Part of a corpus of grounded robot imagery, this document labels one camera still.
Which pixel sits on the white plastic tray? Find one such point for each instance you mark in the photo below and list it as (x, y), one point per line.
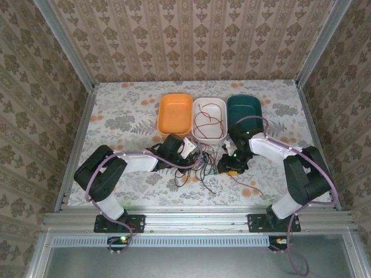
(210, 136)

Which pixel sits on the teal plastic tray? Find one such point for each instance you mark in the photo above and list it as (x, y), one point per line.
(243, 107)

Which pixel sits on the orange plastic tray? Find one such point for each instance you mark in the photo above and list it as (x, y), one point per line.
(175, 113)

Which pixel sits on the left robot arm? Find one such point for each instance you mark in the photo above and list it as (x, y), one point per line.
(98, 173)

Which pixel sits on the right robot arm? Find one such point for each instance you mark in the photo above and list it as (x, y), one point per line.
(304, 179)

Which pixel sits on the small controller board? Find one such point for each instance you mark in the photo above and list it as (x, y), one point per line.
(278, 243)
(117, 243)

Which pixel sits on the grey metal panel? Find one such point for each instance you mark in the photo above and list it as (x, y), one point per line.
(188, 263)

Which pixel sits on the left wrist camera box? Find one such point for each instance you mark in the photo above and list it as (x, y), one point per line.
(189, 146)

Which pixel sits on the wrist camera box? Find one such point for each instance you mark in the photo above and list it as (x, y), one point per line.
(189, 146)
(228, 147)

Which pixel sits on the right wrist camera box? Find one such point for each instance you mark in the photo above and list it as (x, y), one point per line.
(228, 147)

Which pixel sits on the aluminium front rail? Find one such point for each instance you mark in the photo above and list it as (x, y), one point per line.
(197, 220)

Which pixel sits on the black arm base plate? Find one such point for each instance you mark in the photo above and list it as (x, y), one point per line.
(136, 223)
(258, 223)

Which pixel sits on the aluminium side rail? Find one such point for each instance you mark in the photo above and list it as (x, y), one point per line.
(84, 121)
(307, 116)

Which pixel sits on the aluminium corner post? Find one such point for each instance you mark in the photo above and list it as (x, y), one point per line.
(63, 43)
(324, 43)

